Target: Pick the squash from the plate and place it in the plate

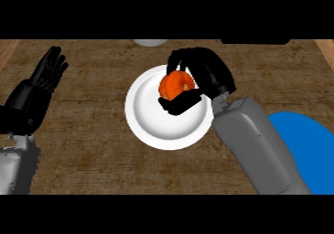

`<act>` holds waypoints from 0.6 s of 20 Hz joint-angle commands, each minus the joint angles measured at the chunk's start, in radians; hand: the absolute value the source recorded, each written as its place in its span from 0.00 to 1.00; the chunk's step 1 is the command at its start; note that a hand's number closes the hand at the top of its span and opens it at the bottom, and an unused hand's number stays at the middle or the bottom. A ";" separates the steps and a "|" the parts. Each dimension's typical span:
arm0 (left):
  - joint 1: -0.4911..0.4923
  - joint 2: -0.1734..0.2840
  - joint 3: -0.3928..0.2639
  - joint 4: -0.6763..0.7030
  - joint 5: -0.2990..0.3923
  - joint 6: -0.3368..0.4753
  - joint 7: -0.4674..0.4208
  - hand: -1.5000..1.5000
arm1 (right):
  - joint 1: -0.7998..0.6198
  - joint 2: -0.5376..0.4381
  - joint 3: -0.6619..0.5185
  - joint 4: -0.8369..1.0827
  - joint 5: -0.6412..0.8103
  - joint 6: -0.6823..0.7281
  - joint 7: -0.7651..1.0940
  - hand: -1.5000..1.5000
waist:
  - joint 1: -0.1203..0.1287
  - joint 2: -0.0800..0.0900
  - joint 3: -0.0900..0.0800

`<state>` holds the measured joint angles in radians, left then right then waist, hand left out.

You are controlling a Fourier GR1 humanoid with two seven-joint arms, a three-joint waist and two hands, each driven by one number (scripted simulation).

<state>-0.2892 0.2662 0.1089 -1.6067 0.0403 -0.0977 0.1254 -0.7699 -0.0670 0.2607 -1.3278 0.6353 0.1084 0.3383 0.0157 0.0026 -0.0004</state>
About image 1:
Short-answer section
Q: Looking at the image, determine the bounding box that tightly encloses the white plate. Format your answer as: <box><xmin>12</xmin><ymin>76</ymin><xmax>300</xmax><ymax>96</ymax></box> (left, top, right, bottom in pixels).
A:
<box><xmin>123</xmin><ymin>64</ymin><xmax>216</xmax><ymax>151</ymax></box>

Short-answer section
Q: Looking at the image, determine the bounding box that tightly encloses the blue plate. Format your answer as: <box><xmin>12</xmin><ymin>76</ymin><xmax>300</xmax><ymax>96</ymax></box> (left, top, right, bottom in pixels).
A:
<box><xmin>267</xmin><ymin>111</ymin><xmax>334</xmax><ymax>196</ymax></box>

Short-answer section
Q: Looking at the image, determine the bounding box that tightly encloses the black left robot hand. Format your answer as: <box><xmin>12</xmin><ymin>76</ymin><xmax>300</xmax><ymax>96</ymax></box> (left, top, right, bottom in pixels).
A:
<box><xmin>0</xmin><ymin>46</ymin><xmax>71</xmax><ymax>136</ymax></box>

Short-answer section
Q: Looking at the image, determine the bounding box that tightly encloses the orange squash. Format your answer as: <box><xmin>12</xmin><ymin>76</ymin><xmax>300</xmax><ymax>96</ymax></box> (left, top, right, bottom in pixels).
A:
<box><xmin>158</xmin><ymin>69</ymin><xmax>196</xmax><ymax>101</ymax></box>

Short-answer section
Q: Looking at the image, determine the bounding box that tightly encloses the grey round object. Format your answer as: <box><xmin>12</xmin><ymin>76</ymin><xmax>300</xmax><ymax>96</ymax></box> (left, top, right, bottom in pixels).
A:
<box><xmin>131</xmin><ymin>39</ymin><xmax>168</xmax><ymax>48</ymax></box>

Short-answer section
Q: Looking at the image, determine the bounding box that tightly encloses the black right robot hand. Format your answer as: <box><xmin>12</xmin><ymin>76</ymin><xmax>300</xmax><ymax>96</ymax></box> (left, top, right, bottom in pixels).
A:
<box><xmin>157</xmin><ymin>47</ymin><xmax>238</xmax><ymax>117</ymax></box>

